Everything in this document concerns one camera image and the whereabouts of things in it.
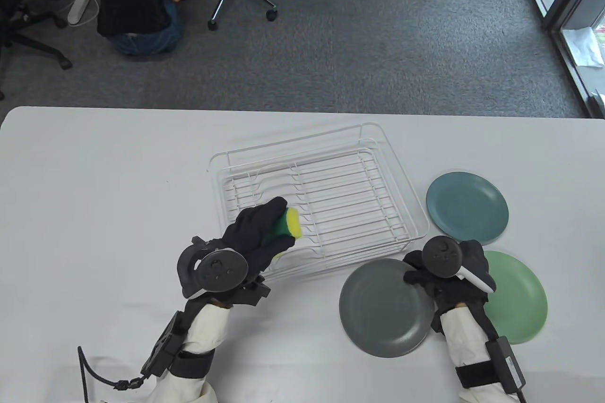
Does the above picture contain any person's left hand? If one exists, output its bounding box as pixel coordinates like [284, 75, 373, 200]
[221, 197, 295, 277]

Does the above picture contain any yellow green sponge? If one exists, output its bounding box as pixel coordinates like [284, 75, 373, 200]
[265, 207, 303, 262]

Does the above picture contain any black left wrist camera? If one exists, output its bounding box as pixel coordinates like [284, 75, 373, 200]
[236, 275, 272, 308]

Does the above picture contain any grey plate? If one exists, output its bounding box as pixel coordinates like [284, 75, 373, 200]
[339, 257, 435, 358]

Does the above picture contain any white wire dish rack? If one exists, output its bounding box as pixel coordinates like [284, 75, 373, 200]
[209, 123, 431, 282]

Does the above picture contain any black right forearm power box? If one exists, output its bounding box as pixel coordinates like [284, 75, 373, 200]
[487, 336, 527, 394]

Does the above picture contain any black left forearm sensor box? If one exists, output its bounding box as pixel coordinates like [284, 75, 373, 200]
[140, 311, 190, 377]

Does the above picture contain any person's left forearm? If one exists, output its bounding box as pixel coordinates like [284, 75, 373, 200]
[142, 301, 232, 403]

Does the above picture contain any person's right forearm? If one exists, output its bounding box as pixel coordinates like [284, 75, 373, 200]
[430, 304, 525, 403]

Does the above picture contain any light green plate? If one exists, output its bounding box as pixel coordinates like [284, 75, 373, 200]
[477, 250, 549, 344]

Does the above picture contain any white paper sheet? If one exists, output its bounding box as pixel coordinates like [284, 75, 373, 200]
[562, 26, 605, 68]

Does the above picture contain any black white left controller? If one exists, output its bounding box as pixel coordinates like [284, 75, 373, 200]
[177, 236, 249, 300]

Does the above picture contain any teal plate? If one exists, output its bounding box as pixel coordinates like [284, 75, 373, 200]
[426, 171, 510, 241]

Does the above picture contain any black braided lanyard cable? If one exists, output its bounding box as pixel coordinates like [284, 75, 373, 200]
[77, 346, 152, 403]

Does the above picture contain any person's right hand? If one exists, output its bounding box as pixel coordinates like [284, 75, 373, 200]
[403, 241, 497, 315]

